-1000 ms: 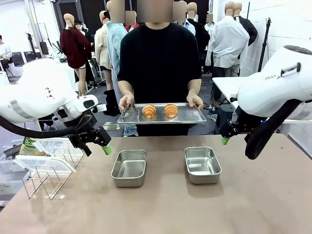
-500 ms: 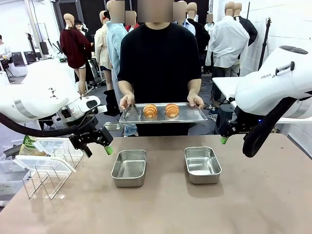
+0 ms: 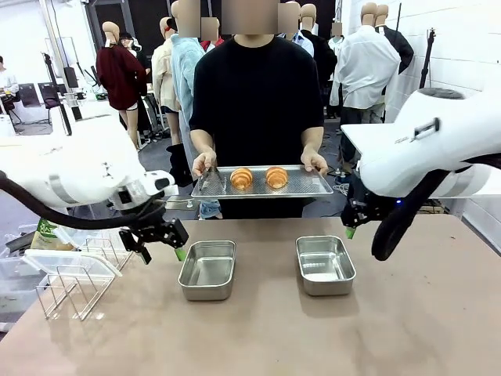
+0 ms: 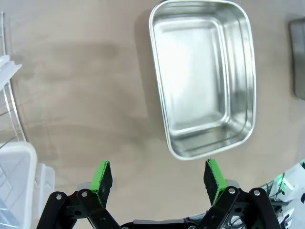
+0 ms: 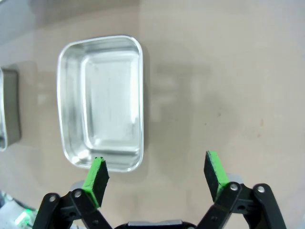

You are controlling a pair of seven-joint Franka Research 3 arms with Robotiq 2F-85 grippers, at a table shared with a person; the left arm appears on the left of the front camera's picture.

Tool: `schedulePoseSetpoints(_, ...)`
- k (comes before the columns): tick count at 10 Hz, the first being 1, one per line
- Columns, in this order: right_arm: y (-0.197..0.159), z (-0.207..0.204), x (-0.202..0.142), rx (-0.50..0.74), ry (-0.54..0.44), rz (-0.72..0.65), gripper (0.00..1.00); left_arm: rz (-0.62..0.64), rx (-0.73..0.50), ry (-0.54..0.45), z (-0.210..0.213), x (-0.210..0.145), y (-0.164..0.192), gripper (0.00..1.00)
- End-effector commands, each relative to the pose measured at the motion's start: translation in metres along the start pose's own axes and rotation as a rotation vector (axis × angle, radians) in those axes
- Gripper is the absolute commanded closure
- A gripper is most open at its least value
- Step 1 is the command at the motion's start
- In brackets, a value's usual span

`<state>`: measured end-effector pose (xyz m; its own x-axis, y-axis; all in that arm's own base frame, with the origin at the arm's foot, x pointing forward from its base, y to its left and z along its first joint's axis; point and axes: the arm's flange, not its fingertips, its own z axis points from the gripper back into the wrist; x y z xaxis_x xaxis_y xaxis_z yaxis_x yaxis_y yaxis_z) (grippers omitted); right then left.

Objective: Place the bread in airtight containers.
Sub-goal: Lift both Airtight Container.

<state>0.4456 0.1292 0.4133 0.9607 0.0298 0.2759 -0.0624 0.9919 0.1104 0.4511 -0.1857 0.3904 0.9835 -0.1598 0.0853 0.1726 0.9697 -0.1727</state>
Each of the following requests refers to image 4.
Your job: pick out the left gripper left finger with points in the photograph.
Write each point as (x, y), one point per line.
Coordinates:
(100, 190)

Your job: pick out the rectangular stainless steel container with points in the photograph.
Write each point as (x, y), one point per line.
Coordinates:
(299, 59)
(197, 71)

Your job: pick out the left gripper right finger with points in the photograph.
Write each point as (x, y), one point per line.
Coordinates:
(215, 188)

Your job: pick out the translucent white plastic lid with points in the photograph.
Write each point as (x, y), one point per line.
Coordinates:
(16, 179)
(6, 69)

